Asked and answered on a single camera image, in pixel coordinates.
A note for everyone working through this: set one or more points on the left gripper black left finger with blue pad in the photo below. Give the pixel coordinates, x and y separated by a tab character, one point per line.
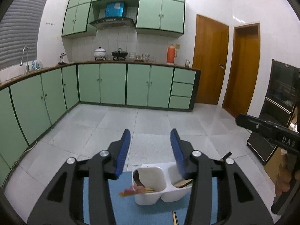
80	184

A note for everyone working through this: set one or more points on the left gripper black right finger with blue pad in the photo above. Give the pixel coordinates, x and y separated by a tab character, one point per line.
221	193

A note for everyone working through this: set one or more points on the red-patterned wooden chopstick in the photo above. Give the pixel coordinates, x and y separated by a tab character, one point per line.
182	181

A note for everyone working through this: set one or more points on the red-ended wooden chopstick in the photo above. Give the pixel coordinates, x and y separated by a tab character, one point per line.
123	194
183	185

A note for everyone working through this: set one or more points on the plain wooden chopstick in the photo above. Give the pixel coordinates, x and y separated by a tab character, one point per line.
145	189
174	218

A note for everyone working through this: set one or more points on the black chopstick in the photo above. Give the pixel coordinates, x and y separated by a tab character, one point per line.
226	156

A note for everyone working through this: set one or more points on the orange-ended wooden chopstick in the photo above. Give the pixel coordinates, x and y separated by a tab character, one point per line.
132	189

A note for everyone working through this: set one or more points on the black plastic spoon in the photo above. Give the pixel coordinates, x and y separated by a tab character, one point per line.
136	179

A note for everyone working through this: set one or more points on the green lower kitchen cabinets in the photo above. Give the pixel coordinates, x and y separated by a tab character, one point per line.
32	103

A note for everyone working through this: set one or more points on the green kitchen cabinets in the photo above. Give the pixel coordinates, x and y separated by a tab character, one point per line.
155	17
32	103

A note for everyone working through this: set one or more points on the green upper kitchen cabinets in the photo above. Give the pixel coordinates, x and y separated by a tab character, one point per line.
155	17

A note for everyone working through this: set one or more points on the person's hand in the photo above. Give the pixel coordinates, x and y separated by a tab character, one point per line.
284	177

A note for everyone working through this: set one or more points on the cardboard box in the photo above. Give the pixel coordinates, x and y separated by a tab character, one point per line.
272	166

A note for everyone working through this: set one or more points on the black glass cabinet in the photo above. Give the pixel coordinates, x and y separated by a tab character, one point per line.
278	106

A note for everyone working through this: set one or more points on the blue felt table mat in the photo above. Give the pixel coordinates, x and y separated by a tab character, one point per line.
126	211

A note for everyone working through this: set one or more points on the white double utensil holder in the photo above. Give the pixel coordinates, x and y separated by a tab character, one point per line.
162	178

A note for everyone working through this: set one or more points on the right wooden door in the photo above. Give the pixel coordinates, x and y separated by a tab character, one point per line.
243	69

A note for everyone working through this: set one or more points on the wooden door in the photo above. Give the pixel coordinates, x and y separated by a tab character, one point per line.
210	57
243	69

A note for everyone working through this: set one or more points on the left wooden door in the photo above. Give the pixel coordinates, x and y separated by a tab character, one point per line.
210	57

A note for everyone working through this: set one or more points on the glass jar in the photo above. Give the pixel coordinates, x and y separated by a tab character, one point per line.
187	63

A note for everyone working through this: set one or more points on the orange thermos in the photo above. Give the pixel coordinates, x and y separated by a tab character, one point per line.
171	54

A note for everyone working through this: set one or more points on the white cooking pot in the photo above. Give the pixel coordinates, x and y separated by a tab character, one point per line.
100	54

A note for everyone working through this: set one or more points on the black wok on stove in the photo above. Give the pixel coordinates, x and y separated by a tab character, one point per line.
119	54

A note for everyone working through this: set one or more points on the glass jars on counter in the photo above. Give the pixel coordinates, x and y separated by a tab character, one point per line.
145	57

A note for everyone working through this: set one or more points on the black range hood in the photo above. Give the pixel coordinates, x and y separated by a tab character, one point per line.
112	22

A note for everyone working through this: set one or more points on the grey window blind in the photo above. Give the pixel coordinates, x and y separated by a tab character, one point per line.
20	28

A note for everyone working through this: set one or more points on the blue box above hood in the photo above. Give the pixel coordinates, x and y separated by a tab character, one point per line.
116	9

